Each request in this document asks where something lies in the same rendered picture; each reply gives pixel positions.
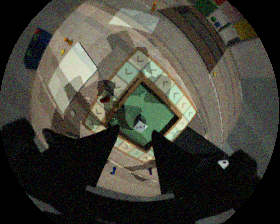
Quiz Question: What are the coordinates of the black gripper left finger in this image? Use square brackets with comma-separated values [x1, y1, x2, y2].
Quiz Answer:
[41, 124, 120, 188]

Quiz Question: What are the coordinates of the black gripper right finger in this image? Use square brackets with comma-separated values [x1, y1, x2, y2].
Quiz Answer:
[151, 129, 224, 196]

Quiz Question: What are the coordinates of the red game pawn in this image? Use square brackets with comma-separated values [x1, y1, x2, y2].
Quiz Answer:
[100, 97, 110, 103]

